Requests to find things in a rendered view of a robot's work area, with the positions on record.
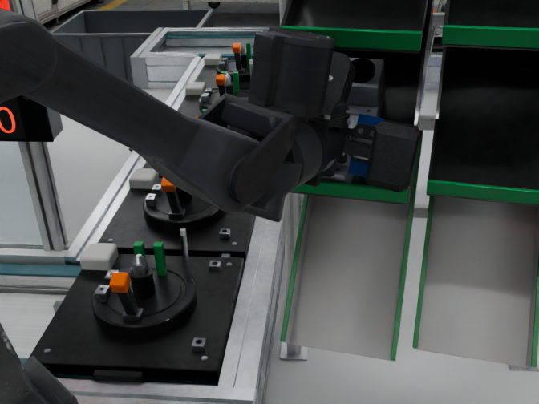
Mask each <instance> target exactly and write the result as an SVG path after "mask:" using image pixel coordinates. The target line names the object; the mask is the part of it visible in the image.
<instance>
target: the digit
mask: <svg viewBox="0 0 539 404"><path fill-rule="evenodd" d="M0 138H4V139H26V133H25V130H24V126H23V123H22V116H21V113H20V109H19V105H18V100H17V97H15V98H12V99H9V100H7V101H5V102H3V103H1V104H0Z"/></svg>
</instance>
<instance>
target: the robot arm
mask: <svg viewBox="0 0 539 404"><path fill-rule="evenodd" d="M334 43H335V38H331V37H330V36H325V35H320V34H313V33H312V32H304V31H299V30H289V29H284V28H283V27H281V28H275V27H269V29H268V30H263V31H262V32H260V31H258V32H257V33H256V34H255V39H254V45H253V69H252V74H251V80H250V86H249V91H239V92H238V93H236V94H235V95H230V94H227V93H224V94H223V95H222V96H221V97H220V98H219V99H218V100H217V101H216V102H215V103H213V104H212V105H211V106H210V107H208V108H207V110H206V111H204V112H203V113H202V114H201V115H200V116H199V117H198V118H197V117H194V116H191V115H187V114H185V113H182V112H180V111H177V110H175V109H173V108H172V107H170V106H169V105H167V104H165V103H163V102H161V101H160V100H158V99H157V98H155V97H153V96H152V95H150V94H149V93H147V92H146V91H143V90H142V89H140V88H138V87H137V86H135V85H134V84H132V83H130V82H128V81H127V80H126V79H123V78H122V77H120V76H118V75H117V74H116V73H114V72H112V71H110V70H108V69H107V68H106V67H104V66H102V65H100V64H99V63H97V62H96V61H94V60H92V59H90V58H88V57H87V56H86V55H84V54H82V53H81V52H79V51H77V50H76V49H74V48H73V47H71V46H69V45H67V44H66V43H64V42H62V41H61V40H59V38H58V37H56V36H53V35H52V34H51V33H50V32H49V31H48V30H47V29H46V27H45V26H44V25H43V24H41V23H40V22H38V21H37V20H35V19H32V18H29V17H27V16H25V15H21V14H17V13H15V12H12V11H8V10H4V9H2V8H0V104H1V103H3V102H5V101H7V100H9V99H12V98H15V97H18V96H20V95H23V98H24V99H26V100H29V99H31V100H33V101H35V102H37V103H40V104H42V105H43V106H45V107H48V108H50V109H51V110H53V111H56V112H58V113H59V114H61V115H64V116H66V117H67V118H69V119H72V120H74V121H75V122H77V123H80V124H82V125H83V126H85V127H88V128H90V129H91V130H93V131H96V132H98V133H100V134H101V135H104V136H106V137H108V138H110V139H113V140H115V141H116V142H118V143H121V144H123V145H124V146H126V147H129V149H128V150H129V151H131V152H132V151H135V152H136V153H137V154H139V155H140V156H141V157H143V158H144V159H145V160H146V161H147V163H148V164H149V165H150V166H151V168H153V169H154V170H155V171H156V172H158V173H159V174H160V175H162V176H163V177H164V178H165V179H166V180H167V181H169V182H170V183H171V184H173V185H174V186H176V187H177V188H179V189H181V190H183V191H185V192H187V193H189V194H191V195H193V196H195V197H197V198H199V199H201V200H203V201H205V202H207V203H209V204H211V205H213V206H215V207H217V208H219V209H220V210H222V211H224V212H227V213H230V214H240V213H243V212H245V213H248V214H250V215H254V216H258V217H261V218H264V219H267V220H272V221H275V222H280V221H281V219H282V212H283V207H284V202H285V198H286V195H287V194H288V193H289V192H291V191H293V190H294V189H295V188H297V187H299V186H300V185H302V184H307V185H310V186H314V187H317V186H319V185H320V181H321V176H328V177H332V176H333V175H334V170H335V165H336V163H340V164H344V163H346V161H347V154H349V156H351V161H350V166H349V171H348V173H350V174H354V175H357V176H363V177H366V183H367V184H369V185H370V186H374V187H377V188H383V189H387V190H390V191H394V192H402V191H403V190H404V189H406V188H407V187H408V186H409V185H410V182H411V174H412V170H413V167H414V162H415V156H416V152H417V147H418V143H419V137H420V130H419V128H418V127H417V126H414V125H410V124H405V123H398V122H394V121H390V120H385V119H383V118H379V117H374V116H370V115H363V114H359V117H358V122H357V125H356V126H355V127H354V128H349V127H347V125H348V124H349V125H351V121H352V119H349V118H350V113H346V110H347V100H348V96H349V94H350V91H351V86H352V83H353V81H354V79H355V74H356V69H355V66H354V65H353V63H352V62H351V61H350V59H349V58H348V56H347V55H345V54H343V53H339V52H336V51H334ZM227 125H228V127H227V128H226V126H227ZM346 136H347V138H348V139H349V138H350V137H351V140H348V139H345V138H346ZM343 153H346V154H345V155H344V156H343ZM0 404H78V401H77V399H76V397H75V396H74V395H73V394H72V393H71V392H70V391H69V390H68V389H67V388H66V387H65V386H64V385H63V384H62V383H61V382H60V381H59V380H58V379H57V378H56V377H55V376H54V375H53V374H52V373H51V372H50V371H49V370H48V369H47V368H46V367H45V366H44V365H43V364H42V363H41V362H40V361H39V360H38V359H37V358H36V357H35V356H32V357H31V358H29V359H28V360H27V361H26V362H25V363H24V364H22V363H21V361H20V359H19V357H18V355H17V354H16V352H15V350H14V347H13V346H12V344H11V342H10V340H9V338H8V337H7V335H6V332H5V330H4V329H3V327H2V325H1V323H0Z"/></svg>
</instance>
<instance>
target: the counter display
mask: <svg viewBox="0 0 539 404"><path fill-rule="evenodd" d="M17 100H18V105H19V109H20V113H21V116H22V123H23V126H24V130H25V133H26V139H4V138H0V141H6V142H53V141H54V139H53V135H52V130H51V124H50V120H49V116H48V112H47V107H45V106H43V105H42V104H40V103H37V102H35V101H33V100H31V99H29V100H26V99H24V98H23V95H20V96H18V97H17Z"/></svg>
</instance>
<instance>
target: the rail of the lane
mask: <svg viewBox="0 0 539 404"><path fill-rule="evenodd" d="M93 377H94V380H80V379H65V378H57V379H58V380H59V381H60V382H61V383H62V384H63V385H64V386H65V387H66V388H67V389H68V390H69V391H70V392H71V393H72V394H73V395H74V396H75V397H76V399H77V401H78V404H258V392H257V389H253V388H237V387H221V386H190V385H174V384H159V383H144V375H143V372H137V371H121V370H95V372H94V373H93Z"/></svg>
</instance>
